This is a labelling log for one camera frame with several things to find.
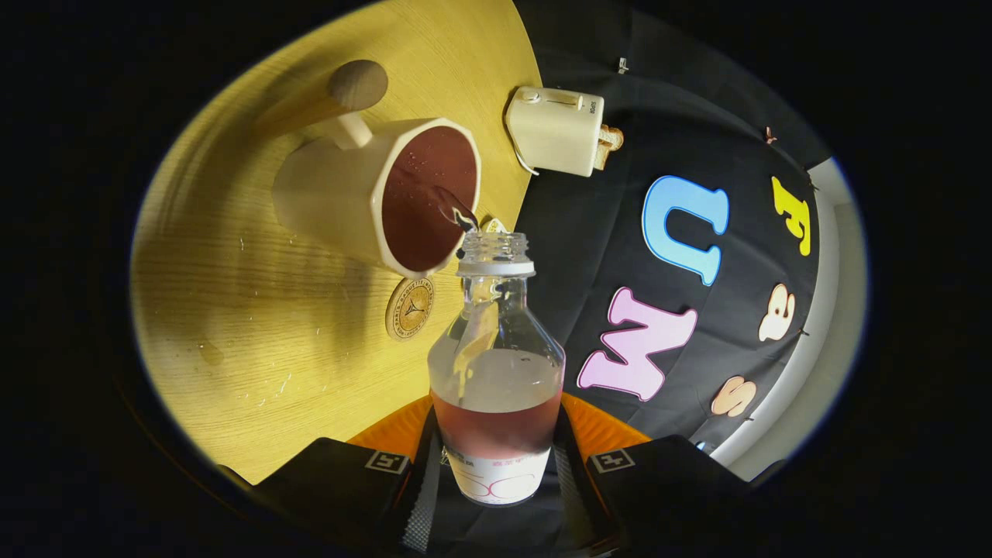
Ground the round wooden coaster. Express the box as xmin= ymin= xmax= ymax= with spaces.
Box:
xmin=385 ymin=276 xmax=436 ymax=342

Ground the cream toaster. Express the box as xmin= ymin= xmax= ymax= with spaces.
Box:
xmin=505 ymin=86 xmax=605 ymax=177

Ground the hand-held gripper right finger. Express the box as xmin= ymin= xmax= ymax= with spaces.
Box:
xmin=552 ymin=392 xmax=751 ymax=555

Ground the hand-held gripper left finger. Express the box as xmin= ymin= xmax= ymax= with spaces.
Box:
xmin=252 ymin=394 xmax=444 ymax=555

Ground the clear juice bottle pink label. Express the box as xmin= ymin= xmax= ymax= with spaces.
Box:
xmin=427 ymin=231 xmax=567 ymax=507

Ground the beige cup with wooden handle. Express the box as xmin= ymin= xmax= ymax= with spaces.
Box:
xmin=256 ymin=60 xmax=483 ymax=280

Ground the white toaster cable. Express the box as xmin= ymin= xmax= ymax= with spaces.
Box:
xmin=508 ymin=128 xmax=539 ymax=177

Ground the wooden table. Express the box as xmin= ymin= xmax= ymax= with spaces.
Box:
xmin=130 ymin=0 xmax=543 ymax=485

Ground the black backdrop cloth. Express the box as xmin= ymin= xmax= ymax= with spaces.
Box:
xmin=446 ymin=0 xmax=834 ymax=466

